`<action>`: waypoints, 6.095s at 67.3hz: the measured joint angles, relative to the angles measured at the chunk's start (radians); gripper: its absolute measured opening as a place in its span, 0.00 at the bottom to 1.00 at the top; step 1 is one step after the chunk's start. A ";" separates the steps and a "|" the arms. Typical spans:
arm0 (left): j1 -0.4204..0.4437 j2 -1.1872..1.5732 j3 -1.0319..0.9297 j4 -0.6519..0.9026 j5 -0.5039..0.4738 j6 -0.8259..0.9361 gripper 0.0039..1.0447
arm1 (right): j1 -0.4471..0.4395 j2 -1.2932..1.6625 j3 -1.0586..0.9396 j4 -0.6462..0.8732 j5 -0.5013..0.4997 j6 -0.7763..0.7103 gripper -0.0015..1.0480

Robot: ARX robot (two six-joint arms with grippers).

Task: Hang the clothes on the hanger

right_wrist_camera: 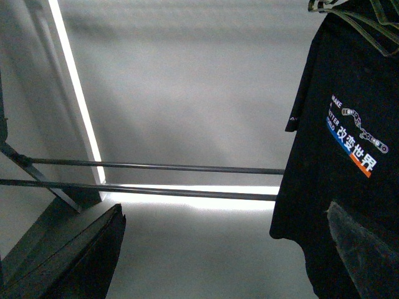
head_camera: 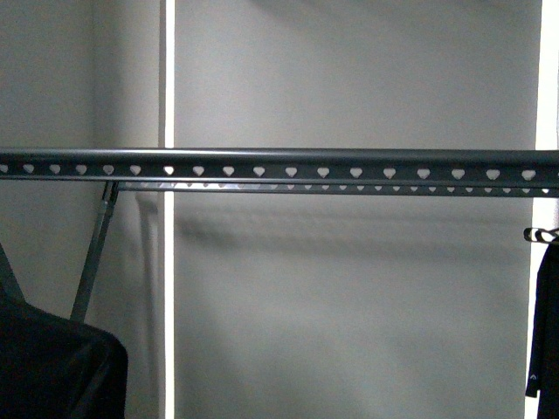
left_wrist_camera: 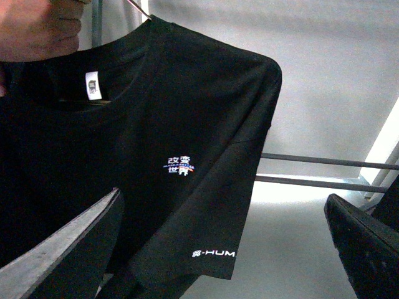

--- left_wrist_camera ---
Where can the grey flat left gripper left finger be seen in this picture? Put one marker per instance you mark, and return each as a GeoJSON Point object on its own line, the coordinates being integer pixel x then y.
{"type": "Point", "coordinates": [72, 261]}

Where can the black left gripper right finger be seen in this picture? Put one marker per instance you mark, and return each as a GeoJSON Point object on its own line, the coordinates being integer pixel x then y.
{"type": "Point", "coordinates": [368, 249]}

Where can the black printed t-shirt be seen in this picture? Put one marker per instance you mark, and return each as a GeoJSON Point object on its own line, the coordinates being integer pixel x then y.
{"type": "Point", "coordinates": [174, 119]}

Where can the thin metal clothes hanger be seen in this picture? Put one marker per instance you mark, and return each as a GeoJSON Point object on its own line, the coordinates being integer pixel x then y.
{"type": "Point", "coordinates": [139, 9]}

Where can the bare human hand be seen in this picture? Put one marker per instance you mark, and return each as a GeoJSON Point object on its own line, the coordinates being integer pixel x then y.
{"type": "Point", "coordinates": [38, 30]}

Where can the grey metal frame bars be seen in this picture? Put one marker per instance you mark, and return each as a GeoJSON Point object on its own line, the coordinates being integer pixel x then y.
{"type": "Point", "coordinates": [323, 172]}

